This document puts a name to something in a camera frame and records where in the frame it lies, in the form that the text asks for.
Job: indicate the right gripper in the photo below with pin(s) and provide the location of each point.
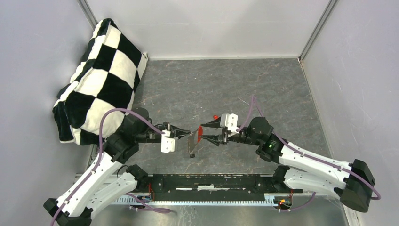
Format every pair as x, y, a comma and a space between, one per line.
222, 139

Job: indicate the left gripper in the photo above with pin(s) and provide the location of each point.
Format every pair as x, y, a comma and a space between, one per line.
182, 133

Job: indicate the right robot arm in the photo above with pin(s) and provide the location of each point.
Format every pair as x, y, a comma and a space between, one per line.
351, 182

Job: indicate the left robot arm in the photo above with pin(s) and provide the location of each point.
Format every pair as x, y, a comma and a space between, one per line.
81, 203

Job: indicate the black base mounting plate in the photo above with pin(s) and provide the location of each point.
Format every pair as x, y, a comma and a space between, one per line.
211, 187

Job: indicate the black white checkered blanket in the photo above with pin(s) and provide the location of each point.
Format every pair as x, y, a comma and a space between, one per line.
104, 83

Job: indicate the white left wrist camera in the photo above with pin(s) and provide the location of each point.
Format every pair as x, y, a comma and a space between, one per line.
167, 142

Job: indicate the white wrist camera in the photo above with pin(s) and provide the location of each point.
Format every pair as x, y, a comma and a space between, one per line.
167, 142
229, 121

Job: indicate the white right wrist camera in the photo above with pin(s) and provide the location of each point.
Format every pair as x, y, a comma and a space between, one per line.
229, 121

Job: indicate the white toothed cable duct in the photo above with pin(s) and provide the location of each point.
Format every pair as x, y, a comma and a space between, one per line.
266, 201

